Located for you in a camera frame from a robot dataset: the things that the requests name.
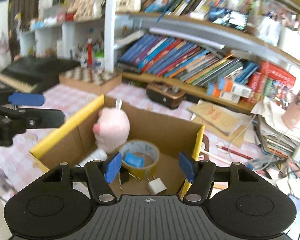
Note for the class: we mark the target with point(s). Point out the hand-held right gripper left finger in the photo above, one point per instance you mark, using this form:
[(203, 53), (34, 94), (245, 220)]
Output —
[(113, 166)]

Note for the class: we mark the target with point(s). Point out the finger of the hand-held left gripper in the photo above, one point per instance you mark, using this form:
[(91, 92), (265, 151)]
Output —
[(27, 99), (45, 118)]

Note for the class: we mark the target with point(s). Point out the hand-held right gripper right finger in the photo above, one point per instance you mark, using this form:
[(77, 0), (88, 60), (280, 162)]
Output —
[(186, 165)]

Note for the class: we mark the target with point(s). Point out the black binder clip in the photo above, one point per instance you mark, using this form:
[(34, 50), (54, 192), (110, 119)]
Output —
[(125, 176)]

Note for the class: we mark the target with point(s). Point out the blue plastic packet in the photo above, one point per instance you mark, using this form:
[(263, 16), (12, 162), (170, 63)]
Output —
[(132, 160)]

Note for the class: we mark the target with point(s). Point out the yellow tape roll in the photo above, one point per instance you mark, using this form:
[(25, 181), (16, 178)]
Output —
[(152, 152)]

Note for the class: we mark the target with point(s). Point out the white charger plug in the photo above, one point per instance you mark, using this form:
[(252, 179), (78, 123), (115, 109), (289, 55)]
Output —
[(157, 186)]

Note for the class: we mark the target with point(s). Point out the pink plush pig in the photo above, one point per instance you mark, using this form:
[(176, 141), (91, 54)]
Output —
[(112, 127)]

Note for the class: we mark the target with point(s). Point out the yellow cardboard box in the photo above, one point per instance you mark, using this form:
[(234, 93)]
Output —
[(165, 130)]

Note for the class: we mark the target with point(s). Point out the black electronic keyboard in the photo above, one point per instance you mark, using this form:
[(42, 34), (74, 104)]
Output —
[(35, 72)]

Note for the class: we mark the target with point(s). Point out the pink checked tablecloth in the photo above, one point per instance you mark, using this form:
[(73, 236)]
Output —
[(12, 160)]

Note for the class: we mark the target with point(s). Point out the red pencil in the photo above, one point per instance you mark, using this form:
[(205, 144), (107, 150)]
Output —
[(235, 152)]

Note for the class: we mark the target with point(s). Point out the brown paper notebook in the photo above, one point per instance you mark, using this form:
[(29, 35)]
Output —
[(215, 117)]

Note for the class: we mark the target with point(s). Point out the wooden chessboard box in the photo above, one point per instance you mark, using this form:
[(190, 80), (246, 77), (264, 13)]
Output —
[(90, 77)]

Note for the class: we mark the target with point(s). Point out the dark brown wooden box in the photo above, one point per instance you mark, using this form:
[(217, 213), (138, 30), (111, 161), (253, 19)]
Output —
[(165, 95)]

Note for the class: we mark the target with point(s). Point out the red tube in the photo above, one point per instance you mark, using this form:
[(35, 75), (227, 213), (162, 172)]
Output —
[(89, 52)]

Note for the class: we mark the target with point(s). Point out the orange white carton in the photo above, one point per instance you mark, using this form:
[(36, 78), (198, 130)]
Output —
[(236, 87), (222, 95)]

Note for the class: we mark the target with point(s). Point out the green lid white jar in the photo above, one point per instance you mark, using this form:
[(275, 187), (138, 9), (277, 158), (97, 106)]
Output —
[(99, 61)]

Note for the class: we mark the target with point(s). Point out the pile of papers and books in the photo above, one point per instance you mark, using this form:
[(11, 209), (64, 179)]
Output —
[(277, 140)]

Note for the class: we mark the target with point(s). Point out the row of leaning books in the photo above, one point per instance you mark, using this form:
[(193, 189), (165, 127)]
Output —
[(185, 60)]

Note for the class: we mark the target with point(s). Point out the white bookshelf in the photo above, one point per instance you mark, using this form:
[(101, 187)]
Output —
[(110, 30)]

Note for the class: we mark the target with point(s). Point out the pink decorated plush sign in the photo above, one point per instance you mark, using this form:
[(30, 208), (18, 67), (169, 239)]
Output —
[(87, 5)]

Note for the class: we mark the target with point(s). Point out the red gift box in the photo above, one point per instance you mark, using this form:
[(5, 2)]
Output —
[(272, 80)]

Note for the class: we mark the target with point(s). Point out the pink cylinder holder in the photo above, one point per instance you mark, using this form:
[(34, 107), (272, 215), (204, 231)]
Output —
[(296, 112)]

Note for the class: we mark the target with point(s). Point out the white shelf containers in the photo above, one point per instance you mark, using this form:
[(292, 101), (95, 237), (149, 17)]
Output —
[(287, 37)]

